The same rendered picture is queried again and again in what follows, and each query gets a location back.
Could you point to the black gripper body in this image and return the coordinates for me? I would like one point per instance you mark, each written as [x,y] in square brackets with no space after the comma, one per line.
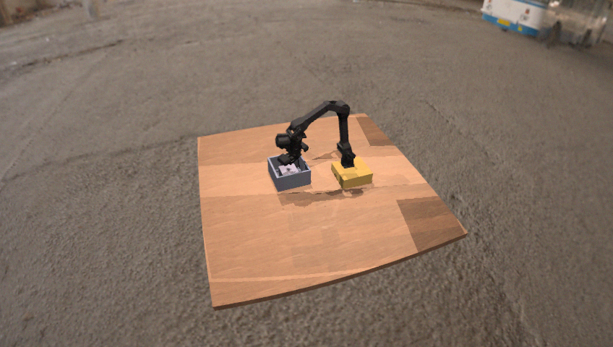
[285,159]

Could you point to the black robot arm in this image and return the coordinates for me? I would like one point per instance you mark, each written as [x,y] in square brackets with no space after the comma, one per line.
[300,125]

